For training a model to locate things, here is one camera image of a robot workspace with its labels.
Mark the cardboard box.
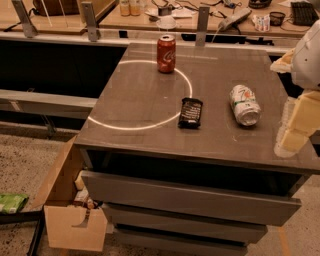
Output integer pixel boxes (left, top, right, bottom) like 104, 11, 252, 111
32, 137, 108, 252

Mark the grey drawer cabinet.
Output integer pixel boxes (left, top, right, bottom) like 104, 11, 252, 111
76, 44, 320, 256

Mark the metal bracket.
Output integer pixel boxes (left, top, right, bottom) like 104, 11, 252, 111
81, 1, 100, 42
11, 0, 38, 38
195, 6, 209, 46

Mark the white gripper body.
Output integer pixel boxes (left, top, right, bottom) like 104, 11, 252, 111
291, 20, 320, 90

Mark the white power strip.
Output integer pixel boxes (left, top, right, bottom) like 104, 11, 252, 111
218, 8, 251, 31

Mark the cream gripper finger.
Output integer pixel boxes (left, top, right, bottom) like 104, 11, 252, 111
270, 49, 294, 73
274, 90, 320, 158

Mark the white round dish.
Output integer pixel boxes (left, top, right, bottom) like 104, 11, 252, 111
156, 16, 176, 30

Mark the white green soda can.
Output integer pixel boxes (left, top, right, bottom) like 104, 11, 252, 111
229, 85, 261, 126

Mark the green snack bag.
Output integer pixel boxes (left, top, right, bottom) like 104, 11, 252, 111
0, 193, 29, 214

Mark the white snack packet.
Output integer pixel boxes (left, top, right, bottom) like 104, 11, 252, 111
252, 15, 270, 32

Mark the left metal bracket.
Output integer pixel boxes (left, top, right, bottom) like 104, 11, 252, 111
11, 0, 38, 38

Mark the right metal bracket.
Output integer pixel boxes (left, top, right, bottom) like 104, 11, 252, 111
195, 6, 209, 46

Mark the amber bottle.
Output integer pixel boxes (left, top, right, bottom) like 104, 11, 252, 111
119, 0, 130, 16
129, 0, 141, 16

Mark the middle metal bracket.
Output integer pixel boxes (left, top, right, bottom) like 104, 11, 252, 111
81, 1, 100, 42

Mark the red cola can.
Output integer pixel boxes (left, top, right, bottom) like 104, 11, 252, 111
157, 34, 176, 73

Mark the black keyboard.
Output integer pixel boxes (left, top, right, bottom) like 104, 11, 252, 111
291, 2, 319, 26

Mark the black rxbar chocolate bar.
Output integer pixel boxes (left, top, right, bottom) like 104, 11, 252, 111
178, 97, 203, 129

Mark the black mesh cup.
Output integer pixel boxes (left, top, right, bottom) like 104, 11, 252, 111
269, 11, 286, 26

